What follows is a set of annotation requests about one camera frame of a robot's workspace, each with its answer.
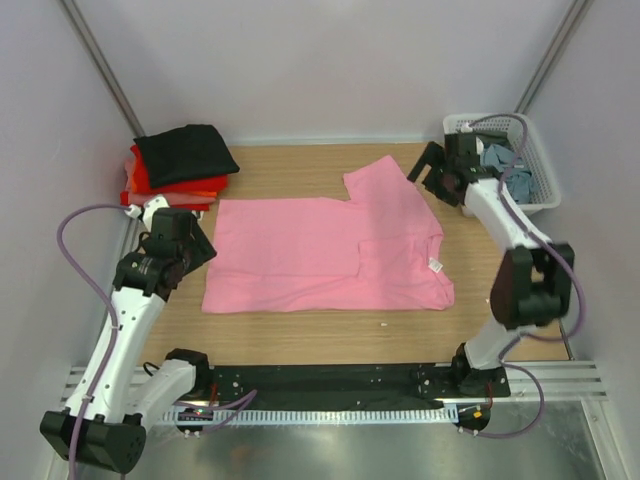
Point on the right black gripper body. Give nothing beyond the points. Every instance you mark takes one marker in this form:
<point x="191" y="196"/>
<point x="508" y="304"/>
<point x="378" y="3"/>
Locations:
<point x="447" y="168"/>

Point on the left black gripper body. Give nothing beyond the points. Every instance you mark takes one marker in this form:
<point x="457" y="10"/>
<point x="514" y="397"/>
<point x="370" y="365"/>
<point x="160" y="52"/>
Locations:
<point x="179" y="256"/>

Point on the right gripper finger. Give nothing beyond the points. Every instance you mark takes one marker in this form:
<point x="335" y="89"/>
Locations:
<point x="432" y="158"/>
<point x="437" y="187"/>

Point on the pink t-shirt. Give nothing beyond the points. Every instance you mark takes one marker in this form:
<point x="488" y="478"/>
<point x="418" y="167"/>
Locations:
<point x="378" y="250"/>

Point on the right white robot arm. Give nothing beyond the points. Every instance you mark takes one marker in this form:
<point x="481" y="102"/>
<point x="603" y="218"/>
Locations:
<point x="533" y="284"/>

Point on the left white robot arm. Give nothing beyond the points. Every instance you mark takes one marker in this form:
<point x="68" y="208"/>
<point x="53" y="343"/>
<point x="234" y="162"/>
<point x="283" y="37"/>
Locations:
<point x="104" y="423"/>

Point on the olive crumpled t-shirt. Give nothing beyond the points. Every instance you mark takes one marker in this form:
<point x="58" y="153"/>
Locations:
<point x="488" y="138"/>

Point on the orange folded t-shirt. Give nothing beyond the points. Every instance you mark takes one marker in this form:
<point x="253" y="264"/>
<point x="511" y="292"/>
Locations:
<point x="186" y="200"/>

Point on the grey-blue crumpled t-shirt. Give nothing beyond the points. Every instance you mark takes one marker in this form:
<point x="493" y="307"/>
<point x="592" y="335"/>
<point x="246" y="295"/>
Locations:
<point x="520" y="182"/>

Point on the red folded t-shirt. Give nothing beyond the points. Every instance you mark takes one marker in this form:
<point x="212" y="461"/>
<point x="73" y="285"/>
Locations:
<point x="139" y="181"/>

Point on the white plastic basket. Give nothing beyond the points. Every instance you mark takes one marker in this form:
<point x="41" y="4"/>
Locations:
<point x="522" y="134"/>

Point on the black folded t-shirt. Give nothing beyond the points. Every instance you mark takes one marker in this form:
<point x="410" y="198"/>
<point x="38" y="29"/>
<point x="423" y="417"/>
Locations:
<point x="190" y="153"/>

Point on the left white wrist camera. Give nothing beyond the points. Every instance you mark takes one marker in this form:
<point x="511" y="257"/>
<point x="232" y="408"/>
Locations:
<point x="147" y="205"/>

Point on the right aluminium corner post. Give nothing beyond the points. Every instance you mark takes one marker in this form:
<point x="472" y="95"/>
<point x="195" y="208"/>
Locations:
<point x="570" y="23"/>

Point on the aluminium corner post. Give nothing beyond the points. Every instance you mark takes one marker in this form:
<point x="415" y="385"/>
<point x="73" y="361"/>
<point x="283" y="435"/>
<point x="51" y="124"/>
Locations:
<point x="86" y="37"/>
<point x="570" y="23"/>

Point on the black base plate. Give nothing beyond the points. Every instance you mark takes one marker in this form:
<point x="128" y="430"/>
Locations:
<point x="357" y="387"/>

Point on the left aluminium corner post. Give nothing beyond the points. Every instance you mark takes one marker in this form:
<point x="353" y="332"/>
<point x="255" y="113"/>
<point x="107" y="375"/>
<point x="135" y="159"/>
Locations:
<point x="86" y="37"/>

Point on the white slotted cable duct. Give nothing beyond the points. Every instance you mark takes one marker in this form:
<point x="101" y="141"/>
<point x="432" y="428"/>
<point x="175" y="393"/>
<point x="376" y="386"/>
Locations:
<point x="248" y="418"/>

